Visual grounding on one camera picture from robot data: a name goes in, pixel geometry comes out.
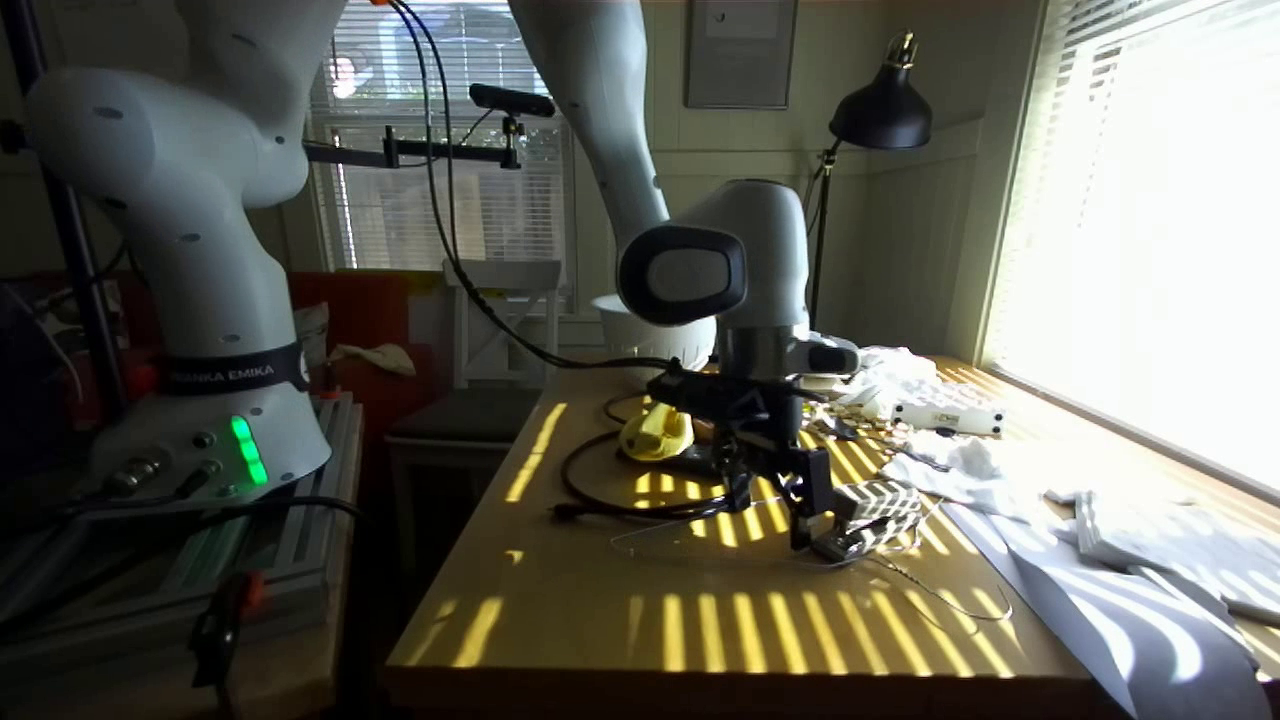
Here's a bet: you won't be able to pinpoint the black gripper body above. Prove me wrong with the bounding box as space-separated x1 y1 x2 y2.
717 373 840 470

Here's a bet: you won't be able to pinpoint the large crumpled white cloth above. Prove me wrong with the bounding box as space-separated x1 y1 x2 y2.
840 338 967 420

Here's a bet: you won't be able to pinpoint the small crumpled white cloth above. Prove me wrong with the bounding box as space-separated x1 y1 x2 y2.
881 431 1025 514

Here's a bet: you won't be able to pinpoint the small white tube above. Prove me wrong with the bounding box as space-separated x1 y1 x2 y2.
891 395 1010 441

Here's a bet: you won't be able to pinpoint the white wooden chair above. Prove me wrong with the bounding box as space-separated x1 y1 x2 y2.
442 255 567 395

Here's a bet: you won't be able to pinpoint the black desk lamp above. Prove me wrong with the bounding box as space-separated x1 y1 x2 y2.
799 29 936 354

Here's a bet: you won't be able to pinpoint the beige rag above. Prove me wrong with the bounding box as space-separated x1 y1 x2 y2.
321 338 421 384

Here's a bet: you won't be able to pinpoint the red cabinet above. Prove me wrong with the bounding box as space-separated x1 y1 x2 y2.
287 268 458 435

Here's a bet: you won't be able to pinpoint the white window blinds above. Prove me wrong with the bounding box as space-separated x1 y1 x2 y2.
982 0 1280 498

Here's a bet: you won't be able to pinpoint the glass pane window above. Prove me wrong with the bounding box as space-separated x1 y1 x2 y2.
298 0 573 273

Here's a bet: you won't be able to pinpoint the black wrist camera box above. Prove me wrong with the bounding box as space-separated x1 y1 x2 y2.
643 365 737 431

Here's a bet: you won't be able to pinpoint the black usb cable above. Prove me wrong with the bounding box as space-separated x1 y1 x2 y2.
548 420 758 526

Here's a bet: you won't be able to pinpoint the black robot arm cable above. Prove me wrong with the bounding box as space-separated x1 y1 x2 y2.
384 0 671 374

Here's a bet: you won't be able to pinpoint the grey wall picture frame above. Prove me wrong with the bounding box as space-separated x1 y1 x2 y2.
679 0 805 116

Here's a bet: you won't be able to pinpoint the black bar camera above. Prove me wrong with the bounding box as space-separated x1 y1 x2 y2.
463 79 561 123

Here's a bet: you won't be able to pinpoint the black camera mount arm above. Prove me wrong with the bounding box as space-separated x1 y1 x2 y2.
306 120 528 174

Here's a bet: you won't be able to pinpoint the orange cable connector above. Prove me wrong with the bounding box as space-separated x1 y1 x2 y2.
189 566 273 696

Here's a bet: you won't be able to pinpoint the aluminium rail frame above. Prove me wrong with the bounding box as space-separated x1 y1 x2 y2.
0 395 370 683

